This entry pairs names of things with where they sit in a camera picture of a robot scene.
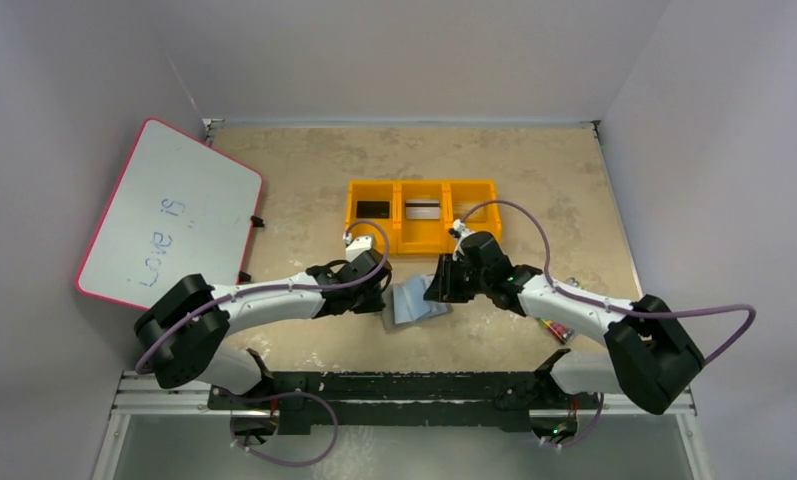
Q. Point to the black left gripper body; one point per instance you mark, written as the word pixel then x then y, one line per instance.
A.
pixel 367 300

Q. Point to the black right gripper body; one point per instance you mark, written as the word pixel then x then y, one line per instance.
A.
pixel 443 279

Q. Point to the grey leather card holder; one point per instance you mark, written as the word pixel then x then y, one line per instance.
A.
pixel 405 305

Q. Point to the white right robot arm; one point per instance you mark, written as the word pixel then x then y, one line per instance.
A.
pixel 649 357

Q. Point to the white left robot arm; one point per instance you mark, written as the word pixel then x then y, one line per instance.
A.
pixel 183 333

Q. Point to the black card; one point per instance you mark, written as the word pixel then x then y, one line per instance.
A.
pixel 370 209

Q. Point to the silver striped card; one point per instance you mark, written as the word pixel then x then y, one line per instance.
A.
pixel 422 209

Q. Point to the yellow right bin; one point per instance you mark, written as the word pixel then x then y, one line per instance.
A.
pixel 468 194

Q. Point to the yellow bin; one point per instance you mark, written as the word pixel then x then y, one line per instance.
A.
pixel 468 194
pixel 377 191
pixel 420 237

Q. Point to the yellow middle bin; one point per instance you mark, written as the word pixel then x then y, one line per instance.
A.
pixel 420 237

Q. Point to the yellow left bin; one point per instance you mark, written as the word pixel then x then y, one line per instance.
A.
pixel 377 191

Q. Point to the coloured marker pack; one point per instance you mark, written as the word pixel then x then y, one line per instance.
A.
pixel 561 333

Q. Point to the pink framed whiteboard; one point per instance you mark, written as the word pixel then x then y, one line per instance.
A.
pixel 179 207

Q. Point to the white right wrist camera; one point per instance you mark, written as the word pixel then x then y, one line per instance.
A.
pixel 458 230

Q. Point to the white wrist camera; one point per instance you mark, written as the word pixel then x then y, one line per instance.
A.
pixel 458 230
pixel 358 245

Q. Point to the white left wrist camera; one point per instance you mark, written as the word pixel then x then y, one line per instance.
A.
pixel 358 245

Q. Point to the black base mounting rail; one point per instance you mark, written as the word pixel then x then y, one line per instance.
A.
pixel 511 401

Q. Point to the aluminium frame rail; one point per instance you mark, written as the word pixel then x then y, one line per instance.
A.
pixel 173 434

